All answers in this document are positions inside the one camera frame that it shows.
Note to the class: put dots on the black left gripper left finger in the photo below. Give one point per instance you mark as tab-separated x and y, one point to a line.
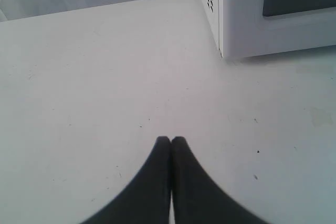
147	197

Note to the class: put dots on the white microwave oven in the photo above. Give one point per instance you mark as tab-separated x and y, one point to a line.
210	3

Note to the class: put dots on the white microwave door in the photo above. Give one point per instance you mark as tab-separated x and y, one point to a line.
278	14

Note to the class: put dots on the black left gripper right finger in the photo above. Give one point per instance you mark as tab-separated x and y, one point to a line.
196	197

